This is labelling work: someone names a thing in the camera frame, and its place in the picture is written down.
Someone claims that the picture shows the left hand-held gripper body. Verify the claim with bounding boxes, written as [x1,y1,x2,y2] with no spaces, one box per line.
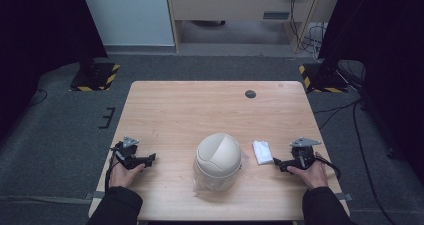
[110,135,141,170]

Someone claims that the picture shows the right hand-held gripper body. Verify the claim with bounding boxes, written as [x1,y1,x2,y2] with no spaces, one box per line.
[288,137,323,170]

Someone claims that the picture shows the person's left hand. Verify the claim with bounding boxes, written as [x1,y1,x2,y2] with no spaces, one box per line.
[108,154,147,189]

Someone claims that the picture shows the person's right hand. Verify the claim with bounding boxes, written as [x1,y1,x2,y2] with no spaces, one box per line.
[286,152,330,191]

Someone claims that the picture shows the white crumpled tissue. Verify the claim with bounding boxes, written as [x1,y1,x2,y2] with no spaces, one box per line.
[251,139,275,166]

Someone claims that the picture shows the grey tape strip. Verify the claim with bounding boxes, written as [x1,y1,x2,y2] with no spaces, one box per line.
[334,192,354,202]
[83,190,106,200]

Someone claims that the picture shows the beige swing-lid trash can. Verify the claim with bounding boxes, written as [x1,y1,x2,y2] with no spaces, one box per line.
[193,132,243,192]

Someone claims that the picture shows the clear plastic bin liner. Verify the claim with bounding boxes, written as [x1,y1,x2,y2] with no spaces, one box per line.
[192,149,250,197]

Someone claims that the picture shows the black yellow-striped stand base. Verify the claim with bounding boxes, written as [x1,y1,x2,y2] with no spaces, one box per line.
[69,61,121,93]
[298,62,350,94]

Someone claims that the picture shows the black curtain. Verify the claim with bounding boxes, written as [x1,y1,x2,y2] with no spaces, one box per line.
[0,0,109,143]
[317,0,424,186]

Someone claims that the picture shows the white panel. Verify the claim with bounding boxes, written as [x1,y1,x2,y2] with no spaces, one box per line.
[78,0,176,47]

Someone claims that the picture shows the light wooden desk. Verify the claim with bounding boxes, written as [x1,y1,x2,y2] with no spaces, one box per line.
[165,0,345,55]

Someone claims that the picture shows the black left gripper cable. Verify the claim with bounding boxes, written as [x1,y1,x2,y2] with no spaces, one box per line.
[104,144,125,194]

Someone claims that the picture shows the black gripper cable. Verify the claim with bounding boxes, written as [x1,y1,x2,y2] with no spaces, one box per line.
[104,144,125,194]
[314,153,342,181]

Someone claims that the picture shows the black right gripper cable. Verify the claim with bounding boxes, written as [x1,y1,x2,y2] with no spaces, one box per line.
[314,153,342,181]

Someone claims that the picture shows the black floor cable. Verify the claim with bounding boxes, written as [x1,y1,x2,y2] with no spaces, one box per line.
[313,96,399,225]
[27,87,49,107]

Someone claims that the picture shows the black hanging cables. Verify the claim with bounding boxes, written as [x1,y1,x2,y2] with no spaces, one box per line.
[289,0,321,54]

